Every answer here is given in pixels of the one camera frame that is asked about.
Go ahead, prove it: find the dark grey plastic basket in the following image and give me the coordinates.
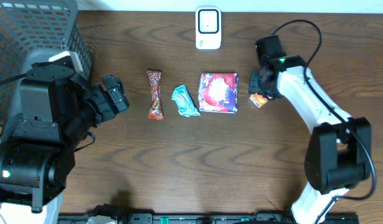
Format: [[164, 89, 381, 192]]
[[0, 0, 93, 141]]

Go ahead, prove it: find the small orange box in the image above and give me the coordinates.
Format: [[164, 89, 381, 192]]
[[249, 93, 269, 108]]

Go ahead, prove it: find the red orange chocolate bar wrapper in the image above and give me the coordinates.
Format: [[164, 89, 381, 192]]
[[146, 70, 164, 120]]

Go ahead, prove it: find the purple red noodle packet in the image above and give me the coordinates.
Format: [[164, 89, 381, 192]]
[[197, 73, 239, 114]]

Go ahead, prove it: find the teal snack wrapper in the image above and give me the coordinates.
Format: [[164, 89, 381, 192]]
[[171, 85, 201, 117]]

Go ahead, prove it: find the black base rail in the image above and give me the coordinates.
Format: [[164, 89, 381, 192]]
[[57, 212, 360, 224]]

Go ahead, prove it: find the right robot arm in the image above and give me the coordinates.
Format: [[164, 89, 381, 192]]
[[248, 35, 376, 223]]

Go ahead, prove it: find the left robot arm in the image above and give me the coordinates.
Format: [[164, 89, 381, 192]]
[[0, 52, 130, 223]]

